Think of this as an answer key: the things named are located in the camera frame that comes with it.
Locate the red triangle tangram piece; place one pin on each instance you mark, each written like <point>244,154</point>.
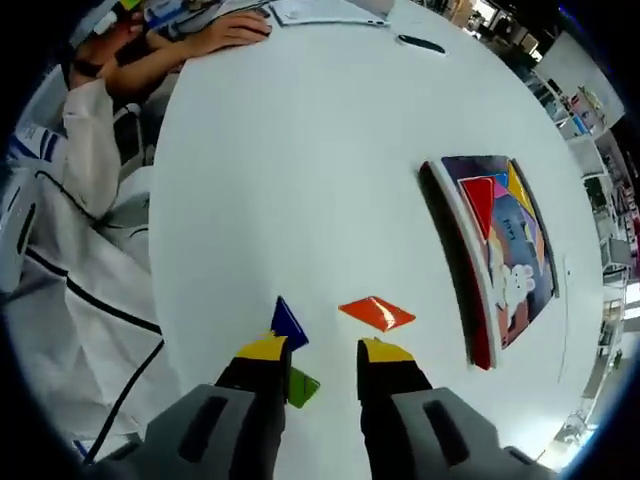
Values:
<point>480,205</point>

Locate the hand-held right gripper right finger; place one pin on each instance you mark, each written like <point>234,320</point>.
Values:
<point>385,380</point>

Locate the white object with dark slot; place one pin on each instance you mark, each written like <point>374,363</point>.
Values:
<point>12,235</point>

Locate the green tangram piece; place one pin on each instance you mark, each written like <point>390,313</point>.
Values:
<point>305,390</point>

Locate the blue triangle tangram piece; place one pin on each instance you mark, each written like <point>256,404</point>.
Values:
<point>287,322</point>

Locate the white panel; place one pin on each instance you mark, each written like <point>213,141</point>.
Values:
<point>575,70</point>

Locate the tangram pattern sheet board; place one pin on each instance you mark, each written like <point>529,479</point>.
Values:
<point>520,250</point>

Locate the orange parallelogram tangram piece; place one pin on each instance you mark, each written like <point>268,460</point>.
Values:
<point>377,312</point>

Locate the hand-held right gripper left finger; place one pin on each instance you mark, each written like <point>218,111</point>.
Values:
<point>260,380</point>

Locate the silver laptop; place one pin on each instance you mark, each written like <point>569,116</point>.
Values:
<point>330,12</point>

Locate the small black key fob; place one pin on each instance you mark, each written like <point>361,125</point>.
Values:
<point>422,44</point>

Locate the yellow triangle tangram piece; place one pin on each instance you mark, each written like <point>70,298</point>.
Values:
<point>520,187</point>

